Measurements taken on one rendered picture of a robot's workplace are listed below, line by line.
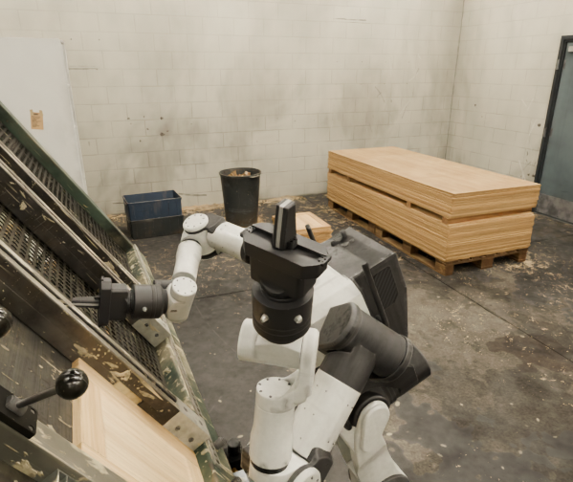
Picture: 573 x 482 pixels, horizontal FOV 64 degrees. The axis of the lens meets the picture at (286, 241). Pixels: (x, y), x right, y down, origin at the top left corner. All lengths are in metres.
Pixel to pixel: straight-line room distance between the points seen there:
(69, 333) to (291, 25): 5.99
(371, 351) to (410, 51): 6.91
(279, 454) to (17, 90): 4.38
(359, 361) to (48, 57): 4.31
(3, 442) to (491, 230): 4.37
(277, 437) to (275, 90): 6.04
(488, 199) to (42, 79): 4.12
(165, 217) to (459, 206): 3.13
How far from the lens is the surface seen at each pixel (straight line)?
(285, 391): 0.78
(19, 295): 1.02
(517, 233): 4.96
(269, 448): 0.80
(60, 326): 1.05
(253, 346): 0.72
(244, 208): 5.51
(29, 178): 1.69
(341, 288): 0.99
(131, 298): 1.22
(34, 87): 4.84
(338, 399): 0.87
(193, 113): 6.34
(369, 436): 1.31
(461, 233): 4.46
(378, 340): 0.89
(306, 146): 6.87
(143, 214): 5.39
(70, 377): 0.63
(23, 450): 0.74
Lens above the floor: 1.80
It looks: 20 degrees down
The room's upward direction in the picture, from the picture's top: straight up
